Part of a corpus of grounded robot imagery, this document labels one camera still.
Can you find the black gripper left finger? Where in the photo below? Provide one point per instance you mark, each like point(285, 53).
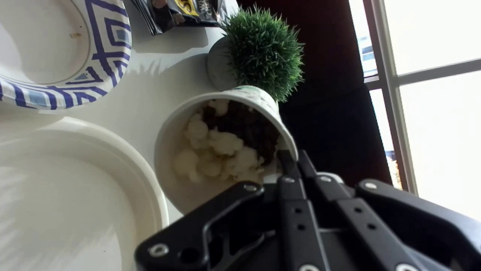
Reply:
point(294, 231)

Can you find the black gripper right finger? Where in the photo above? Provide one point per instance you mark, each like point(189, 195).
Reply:
point(391, 227)

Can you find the white round plate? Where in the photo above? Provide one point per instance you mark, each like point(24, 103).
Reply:
point(75, 201)

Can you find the green potted plant, large ball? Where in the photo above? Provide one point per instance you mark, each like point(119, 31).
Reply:
point(264, 50)

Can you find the white paper cup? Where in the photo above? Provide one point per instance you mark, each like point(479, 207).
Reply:
point(165, 151)

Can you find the small blue patterned paper bowl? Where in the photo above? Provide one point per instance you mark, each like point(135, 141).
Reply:
point(107, 50)

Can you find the popcorn snack mix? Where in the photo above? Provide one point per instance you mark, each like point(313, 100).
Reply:
point(219, 145)

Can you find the window frame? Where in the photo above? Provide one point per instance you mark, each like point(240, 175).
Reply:
point(391, 85)

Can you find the black and yellow snack packet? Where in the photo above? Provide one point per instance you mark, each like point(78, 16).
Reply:
point(174, 13)

